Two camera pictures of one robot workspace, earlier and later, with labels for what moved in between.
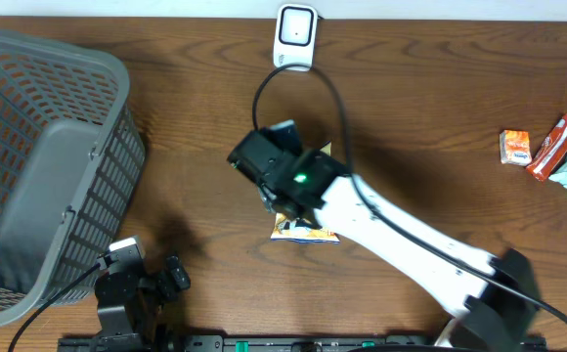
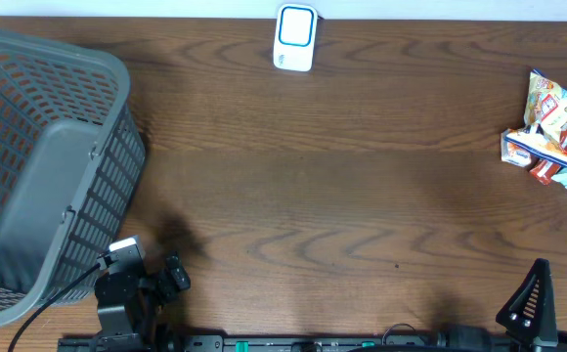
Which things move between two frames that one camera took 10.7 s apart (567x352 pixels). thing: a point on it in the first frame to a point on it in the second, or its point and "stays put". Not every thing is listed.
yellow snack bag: (296, 229) to (547, 108)
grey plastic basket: (57, 157) stays put
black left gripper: (168, 286) stays put
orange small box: (515, 147) stays put
